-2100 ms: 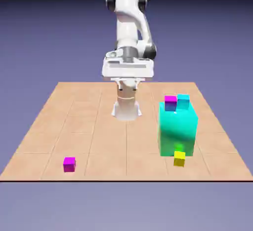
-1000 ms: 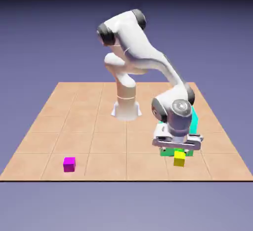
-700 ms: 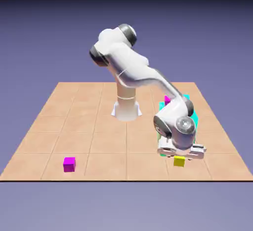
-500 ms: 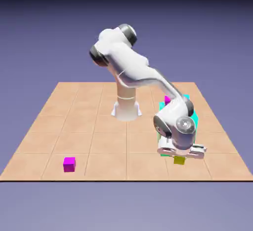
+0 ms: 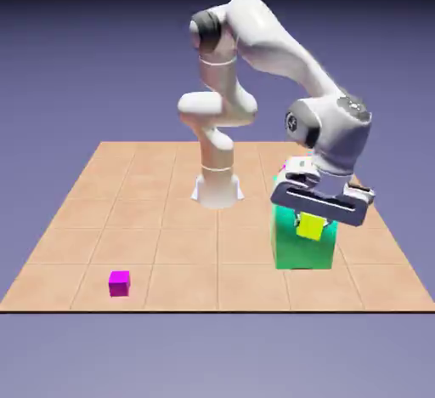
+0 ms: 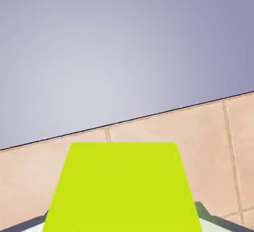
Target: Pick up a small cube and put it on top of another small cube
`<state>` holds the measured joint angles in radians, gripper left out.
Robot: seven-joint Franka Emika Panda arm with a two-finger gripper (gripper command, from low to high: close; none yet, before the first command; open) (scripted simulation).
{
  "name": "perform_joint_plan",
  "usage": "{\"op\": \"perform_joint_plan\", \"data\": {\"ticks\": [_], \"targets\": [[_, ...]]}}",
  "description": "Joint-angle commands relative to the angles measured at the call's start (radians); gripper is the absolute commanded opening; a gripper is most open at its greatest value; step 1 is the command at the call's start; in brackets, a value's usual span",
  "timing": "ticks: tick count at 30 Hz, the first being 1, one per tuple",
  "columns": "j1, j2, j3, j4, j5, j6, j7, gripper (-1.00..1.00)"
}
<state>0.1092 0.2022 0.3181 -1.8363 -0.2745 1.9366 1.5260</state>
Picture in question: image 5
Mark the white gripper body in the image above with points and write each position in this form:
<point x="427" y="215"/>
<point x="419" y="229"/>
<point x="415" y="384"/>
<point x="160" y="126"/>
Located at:
<point x="353" y="212"/>

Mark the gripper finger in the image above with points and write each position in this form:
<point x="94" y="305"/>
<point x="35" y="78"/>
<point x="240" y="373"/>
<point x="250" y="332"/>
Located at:
<point x="327" y="225"/>
<point x="297" y="219"/>

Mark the small yellow cube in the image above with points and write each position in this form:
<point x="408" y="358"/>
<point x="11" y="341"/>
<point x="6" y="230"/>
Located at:
<point x="310" y="227"/>

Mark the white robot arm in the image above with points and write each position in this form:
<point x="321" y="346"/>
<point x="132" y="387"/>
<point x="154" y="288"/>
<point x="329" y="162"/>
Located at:
<point x="265" y="40"/>

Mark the small magenta cube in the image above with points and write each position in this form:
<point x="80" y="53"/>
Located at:
<point x="119" y="283"/>

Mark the large green box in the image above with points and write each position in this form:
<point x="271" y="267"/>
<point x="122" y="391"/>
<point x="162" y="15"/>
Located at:
<point x="302" y="251"/>

